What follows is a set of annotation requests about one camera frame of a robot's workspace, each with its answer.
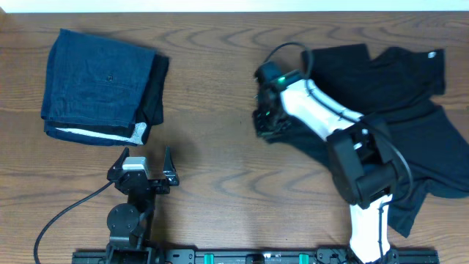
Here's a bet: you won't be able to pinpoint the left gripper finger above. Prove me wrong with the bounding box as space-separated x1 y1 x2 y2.
163 147 180 186
109 147 129 172

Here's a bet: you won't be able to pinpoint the black t-shirt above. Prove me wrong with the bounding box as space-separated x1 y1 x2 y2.
263 43 469 238

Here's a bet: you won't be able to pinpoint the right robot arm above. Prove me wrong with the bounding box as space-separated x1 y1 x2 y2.
254 62 399 263

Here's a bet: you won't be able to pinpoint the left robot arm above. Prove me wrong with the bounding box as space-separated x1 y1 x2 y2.
105 147 180 264

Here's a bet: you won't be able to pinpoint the folded black garment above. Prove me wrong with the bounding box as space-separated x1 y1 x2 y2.
136 55 169 144

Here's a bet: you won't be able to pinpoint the folded dark blue jeans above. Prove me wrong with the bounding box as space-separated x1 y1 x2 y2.
41 29 163 146

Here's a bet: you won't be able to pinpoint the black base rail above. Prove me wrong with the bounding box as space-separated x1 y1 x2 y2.
71 248 440 264

